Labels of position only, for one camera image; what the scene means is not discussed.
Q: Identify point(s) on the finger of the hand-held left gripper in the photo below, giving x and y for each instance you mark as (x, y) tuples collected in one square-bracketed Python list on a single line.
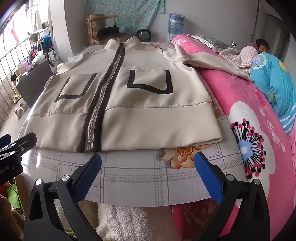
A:
[(5, 140), (26, 141)]

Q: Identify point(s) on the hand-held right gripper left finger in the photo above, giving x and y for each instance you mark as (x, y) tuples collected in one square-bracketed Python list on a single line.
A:
[(89, 176)]

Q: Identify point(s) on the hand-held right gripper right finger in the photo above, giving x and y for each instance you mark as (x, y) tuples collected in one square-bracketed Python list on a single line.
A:
[(208, 176)]

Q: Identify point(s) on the beige zip jacket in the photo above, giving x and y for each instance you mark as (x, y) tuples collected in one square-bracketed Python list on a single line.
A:
[(138, 115)]

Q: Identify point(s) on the pile of clothes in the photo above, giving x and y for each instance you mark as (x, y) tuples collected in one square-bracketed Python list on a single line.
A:
[(39, 51)]

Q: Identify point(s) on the green bag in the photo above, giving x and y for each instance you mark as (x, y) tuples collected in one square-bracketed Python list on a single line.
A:
[(14, 197)]

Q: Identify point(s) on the floral plaid bed sheet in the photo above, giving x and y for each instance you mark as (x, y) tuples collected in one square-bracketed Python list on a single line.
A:
[(138, 180)]

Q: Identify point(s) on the white fluffy rug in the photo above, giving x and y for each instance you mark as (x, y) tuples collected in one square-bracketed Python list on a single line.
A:
[(129, 222)]

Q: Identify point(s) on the metal window railing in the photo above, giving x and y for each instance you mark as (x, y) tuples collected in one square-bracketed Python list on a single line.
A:
[(9, 69)]

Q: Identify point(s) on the pink floral blanket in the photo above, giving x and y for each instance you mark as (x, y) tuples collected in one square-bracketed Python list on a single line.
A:
[(231, 92)]

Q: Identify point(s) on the blue cartoon blanket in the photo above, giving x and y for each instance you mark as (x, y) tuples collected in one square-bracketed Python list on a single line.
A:
[(275, 76)]

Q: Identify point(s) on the pink knit garment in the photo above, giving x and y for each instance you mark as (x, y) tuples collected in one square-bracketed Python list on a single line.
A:
[(238, 56)]

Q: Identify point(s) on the wooden chair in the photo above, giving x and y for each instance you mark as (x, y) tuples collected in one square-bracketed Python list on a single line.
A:
[(111, 38)]

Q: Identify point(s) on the lace-trimmed pillow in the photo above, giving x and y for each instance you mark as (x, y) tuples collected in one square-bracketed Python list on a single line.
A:
[(210, 41)]

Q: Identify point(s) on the black cloth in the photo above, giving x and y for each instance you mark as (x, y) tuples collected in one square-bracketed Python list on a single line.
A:
[(107, 30)]

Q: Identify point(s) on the blue water jug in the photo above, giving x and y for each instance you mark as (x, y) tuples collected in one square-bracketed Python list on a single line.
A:
[(175, 23)]

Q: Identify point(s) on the floral wall curtain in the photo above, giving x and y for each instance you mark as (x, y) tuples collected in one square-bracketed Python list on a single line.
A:
[(129, 12)]

